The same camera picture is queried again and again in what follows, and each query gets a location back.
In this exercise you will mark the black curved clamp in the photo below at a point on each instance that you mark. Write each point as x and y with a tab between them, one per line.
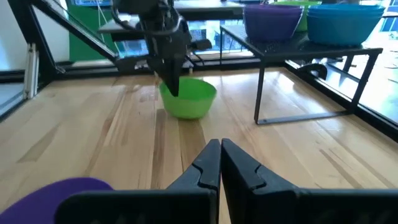
314	70

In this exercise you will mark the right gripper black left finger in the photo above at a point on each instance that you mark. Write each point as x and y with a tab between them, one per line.
186	205

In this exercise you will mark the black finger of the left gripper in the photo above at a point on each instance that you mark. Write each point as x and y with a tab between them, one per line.
166	73
177	74

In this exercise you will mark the green panel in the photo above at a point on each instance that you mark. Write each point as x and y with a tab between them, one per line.
87	46

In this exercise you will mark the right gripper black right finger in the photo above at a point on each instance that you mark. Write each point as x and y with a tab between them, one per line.
264	205

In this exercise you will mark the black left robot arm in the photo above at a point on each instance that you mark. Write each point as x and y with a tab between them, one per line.
146	6

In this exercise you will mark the black aluminium rig frame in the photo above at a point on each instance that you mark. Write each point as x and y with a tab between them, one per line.
28	40

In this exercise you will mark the silver aluminium bar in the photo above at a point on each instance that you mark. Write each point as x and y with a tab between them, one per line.
31	71

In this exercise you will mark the black perforated metal shelf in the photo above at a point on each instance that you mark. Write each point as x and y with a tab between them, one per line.
280	49

